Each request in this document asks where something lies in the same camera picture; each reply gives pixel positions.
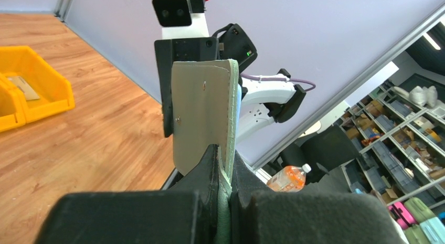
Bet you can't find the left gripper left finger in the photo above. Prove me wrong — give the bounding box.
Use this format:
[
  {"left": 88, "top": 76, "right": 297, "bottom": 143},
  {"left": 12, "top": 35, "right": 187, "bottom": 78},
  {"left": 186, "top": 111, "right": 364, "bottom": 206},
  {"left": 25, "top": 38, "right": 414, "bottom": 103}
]
[{"left": 35, "top": 144, "right": 219, "bottom": 243}]

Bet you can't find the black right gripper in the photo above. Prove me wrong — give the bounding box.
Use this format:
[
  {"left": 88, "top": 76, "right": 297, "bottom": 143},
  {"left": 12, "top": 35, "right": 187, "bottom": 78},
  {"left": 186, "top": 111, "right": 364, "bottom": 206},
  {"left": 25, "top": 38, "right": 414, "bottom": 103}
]
[{"left": 154, "top": 37, "right": 219, "bottom": 137}]

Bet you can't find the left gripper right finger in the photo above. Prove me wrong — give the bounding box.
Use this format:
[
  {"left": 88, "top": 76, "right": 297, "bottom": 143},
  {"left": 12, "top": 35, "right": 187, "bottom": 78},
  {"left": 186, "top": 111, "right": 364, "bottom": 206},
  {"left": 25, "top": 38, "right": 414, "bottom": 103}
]
[{"left": 230, "top": 154, "right": 402, "bottom": 243}]

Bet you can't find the green card holder wallet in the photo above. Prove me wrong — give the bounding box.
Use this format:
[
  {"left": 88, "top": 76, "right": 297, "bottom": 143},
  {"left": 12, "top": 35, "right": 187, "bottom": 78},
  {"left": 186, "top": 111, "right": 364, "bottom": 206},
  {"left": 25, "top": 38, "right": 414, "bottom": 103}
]
[{"left": 171, "top": 59, "right": 240, "bottom": 243}]

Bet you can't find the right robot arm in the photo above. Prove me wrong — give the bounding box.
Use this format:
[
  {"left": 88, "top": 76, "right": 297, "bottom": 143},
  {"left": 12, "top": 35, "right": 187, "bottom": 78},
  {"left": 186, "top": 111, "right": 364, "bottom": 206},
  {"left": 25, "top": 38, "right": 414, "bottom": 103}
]
[{"left": 154, "top": 24, "right": 306, "bottom": 142}]

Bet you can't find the tan card in bin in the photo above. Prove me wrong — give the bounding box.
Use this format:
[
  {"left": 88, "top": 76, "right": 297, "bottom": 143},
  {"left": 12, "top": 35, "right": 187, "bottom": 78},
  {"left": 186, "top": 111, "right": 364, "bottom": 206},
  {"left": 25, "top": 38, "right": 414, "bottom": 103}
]
[{"left": 7, "top": 76, "right": 40, "bottom": 101}]

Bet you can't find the orange drink bottle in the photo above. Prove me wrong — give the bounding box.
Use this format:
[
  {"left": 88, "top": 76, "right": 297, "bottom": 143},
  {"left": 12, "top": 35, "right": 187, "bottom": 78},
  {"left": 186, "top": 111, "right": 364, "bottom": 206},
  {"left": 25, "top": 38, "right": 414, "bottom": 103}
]
[{"left": 267, "top": 164, "right": 312, "bottom": 192}]

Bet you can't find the black office chair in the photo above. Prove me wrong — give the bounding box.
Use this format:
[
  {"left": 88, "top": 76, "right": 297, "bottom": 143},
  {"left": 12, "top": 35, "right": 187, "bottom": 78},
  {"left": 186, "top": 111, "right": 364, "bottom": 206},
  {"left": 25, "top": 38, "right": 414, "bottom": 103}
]
[{"left": 267, "top": 125, "right": 360, "bottom": 185}]

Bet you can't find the right yellow bin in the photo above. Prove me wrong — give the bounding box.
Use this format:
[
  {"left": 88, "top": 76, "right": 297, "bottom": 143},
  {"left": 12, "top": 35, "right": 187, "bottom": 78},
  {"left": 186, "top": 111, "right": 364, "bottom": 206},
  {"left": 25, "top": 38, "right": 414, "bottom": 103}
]
[{"left": 1, "top": 46, "right": 75, "bottom": 123}]

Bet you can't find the yellow bin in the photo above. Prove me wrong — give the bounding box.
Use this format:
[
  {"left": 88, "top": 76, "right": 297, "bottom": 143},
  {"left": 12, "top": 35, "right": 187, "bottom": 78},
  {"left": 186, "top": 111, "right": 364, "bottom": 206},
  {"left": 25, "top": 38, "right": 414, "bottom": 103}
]
[
  {"left": 1, "top": 46, "right": 75, "bottom": 123},
  {"left": 1, "top": 75, "right": 26, "bottom": 132}
]

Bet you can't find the middle yellow bin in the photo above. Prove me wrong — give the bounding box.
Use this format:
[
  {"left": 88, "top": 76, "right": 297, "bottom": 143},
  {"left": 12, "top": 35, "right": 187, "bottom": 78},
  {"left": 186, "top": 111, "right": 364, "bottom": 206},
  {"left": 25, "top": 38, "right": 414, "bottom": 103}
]
[{"left": 1, "top": 75, "right": 26, "bottom": 132}]

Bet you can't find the storage shelf rack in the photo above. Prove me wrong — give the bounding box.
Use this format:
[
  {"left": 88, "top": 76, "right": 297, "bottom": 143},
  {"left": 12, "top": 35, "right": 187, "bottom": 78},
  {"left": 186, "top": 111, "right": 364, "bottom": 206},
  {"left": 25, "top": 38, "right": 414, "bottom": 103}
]
[{"left": 333, "top": 75, "right": 445, "bottom": 244}]

